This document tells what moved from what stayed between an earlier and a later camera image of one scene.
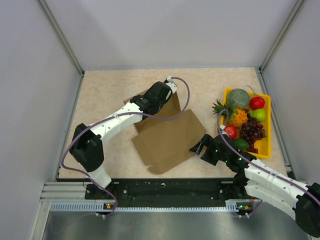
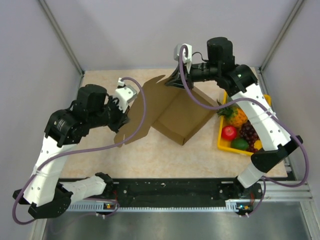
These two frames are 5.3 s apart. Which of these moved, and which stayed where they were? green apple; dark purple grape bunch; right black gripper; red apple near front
Moved: right black gripper
Stayed: dark purple grape bunch; green apple; red apple near front
